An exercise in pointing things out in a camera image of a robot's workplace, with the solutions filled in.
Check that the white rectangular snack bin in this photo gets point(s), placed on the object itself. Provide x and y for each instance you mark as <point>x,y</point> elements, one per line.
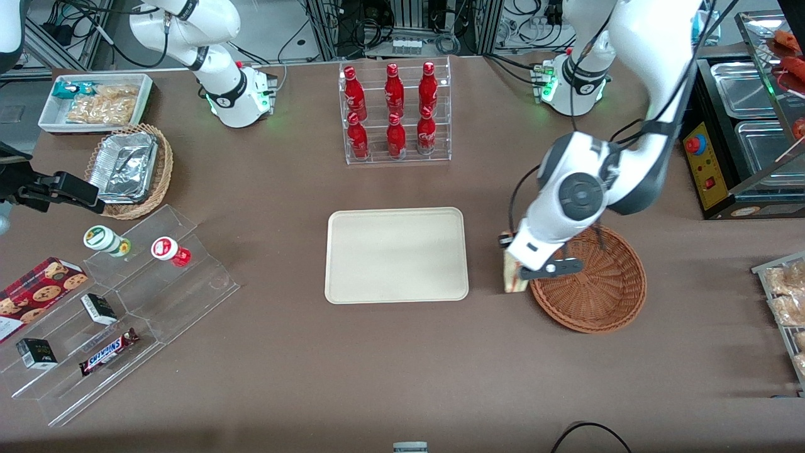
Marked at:
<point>53,116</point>

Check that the red cookie box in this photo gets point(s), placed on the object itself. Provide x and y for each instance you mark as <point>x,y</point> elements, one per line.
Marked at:
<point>34,296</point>

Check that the aluminium frame rack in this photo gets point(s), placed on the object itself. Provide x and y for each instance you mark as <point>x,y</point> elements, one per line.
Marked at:
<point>321,25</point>

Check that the teal snack packet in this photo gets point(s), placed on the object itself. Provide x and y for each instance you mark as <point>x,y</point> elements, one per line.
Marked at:
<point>70,89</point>

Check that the green label yogurt cup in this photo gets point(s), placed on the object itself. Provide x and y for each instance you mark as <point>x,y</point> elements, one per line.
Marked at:
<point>104,240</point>

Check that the wrapped brown pastry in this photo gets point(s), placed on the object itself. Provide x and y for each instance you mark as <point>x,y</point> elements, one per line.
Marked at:
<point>800,340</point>
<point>786,280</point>
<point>800,363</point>
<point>791,309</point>

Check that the small grey device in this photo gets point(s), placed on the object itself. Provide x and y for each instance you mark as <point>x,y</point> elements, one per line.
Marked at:
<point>410,448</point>

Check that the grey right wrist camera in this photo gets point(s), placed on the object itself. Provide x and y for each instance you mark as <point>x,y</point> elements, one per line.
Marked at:
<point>4,217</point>

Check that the white power strip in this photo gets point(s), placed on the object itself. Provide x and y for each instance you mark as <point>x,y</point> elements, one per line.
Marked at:
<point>405,45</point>

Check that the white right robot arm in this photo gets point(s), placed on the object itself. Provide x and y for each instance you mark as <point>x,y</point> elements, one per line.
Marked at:
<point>220,94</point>

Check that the clear acrylic tiered stand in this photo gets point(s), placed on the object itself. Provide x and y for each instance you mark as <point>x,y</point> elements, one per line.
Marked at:
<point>176,302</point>

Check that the clear acrylic bottle rack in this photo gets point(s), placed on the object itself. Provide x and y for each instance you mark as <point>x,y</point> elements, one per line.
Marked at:
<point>440,157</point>

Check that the light oval wicker basket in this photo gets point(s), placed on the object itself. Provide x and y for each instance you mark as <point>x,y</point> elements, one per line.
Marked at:
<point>160,170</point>

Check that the small black box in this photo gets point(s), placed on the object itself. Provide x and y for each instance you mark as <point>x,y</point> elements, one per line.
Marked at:
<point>99,309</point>
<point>36,353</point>

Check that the brown round wicker basket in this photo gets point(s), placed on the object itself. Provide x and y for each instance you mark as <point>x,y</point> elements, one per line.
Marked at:
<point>597,302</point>

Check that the snickers chocolate bar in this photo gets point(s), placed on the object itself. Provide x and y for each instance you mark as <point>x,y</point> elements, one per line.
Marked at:
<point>108,352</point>

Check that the beige plastic tray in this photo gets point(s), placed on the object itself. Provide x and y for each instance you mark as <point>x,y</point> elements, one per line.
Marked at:
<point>396,255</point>

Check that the red cola bottle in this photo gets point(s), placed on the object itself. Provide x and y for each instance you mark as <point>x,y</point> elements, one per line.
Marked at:
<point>354,91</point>
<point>428,87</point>
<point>394,88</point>
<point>396,135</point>
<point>358,137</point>
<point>426,132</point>

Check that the aluminium foil tray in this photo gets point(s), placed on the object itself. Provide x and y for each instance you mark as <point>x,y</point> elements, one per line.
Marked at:
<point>122,167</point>

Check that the steel food pan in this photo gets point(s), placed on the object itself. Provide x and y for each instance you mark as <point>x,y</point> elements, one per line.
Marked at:
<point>764,154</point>
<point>742,88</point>

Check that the red label yogurt cup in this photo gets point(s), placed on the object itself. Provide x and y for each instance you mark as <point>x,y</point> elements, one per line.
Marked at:
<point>168,250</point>

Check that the clear bag of crackers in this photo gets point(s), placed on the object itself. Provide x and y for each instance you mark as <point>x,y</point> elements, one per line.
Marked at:
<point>104,106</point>

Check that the black food warmer machine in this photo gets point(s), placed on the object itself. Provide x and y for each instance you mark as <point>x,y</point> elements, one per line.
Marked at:
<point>723,138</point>

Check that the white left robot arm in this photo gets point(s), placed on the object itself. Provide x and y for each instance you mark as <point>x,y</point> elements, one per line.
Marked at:
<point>648,75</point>

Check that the triangular sandwich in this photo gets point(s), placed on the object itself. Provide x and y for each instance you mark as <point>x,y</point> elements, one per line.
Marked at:
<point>512,281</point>

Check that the teal plastic bag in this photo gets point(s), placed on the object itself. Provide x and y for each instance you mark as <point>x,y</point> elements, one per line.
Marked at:
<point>707,31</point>

